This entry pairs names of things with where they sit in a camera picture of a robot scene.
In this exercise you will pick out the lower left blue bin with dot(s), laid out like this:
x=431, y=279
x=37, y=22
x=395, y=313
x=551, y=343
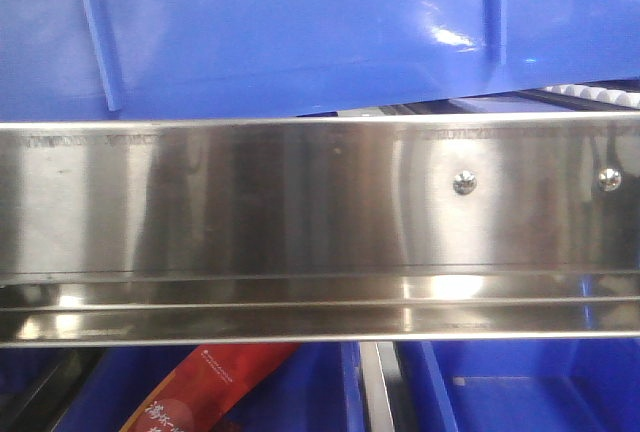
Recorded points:
x=316, y=389

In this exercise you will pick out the red snack package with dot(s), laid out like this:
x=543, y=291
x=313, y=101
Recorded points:
x=206, y=385

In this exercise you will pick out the silver screw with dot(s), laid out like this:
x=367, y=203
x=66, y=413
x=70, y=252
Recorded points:
x=464, y=182
x=609, y=179

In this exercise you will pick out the left silver screw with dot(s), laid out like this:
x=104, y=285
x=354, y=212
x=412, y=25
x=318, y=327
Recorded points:
x=464, y=182

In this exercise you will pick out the lower right blue bin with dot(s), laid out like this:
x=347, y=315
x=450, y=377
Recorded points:
x=523, y=385

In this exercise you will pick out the white roller track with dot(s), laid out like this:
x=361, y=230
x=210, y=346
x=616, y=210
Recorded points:
x=616, y=97

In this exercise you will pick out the metal divider bar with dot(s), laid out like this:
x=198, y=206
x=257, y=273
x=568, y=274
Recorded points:
x=379, y=367

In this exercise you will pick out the black frame bar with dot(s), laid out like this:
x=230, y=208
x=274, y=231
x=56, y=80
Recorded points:
x=38, y=386

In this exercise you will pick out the large blue plastic bin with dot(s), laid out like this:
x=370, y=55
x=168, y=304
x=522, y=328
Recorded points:
x=180, y=59

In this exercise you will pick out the right silver screw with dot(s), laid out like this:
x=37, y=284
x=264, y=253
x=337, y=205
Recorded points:
x=609, y=179

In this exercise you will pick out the stainless steel shelf rail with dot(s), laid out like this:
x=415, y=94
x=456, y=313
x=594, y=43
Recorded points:
x=200, y=231

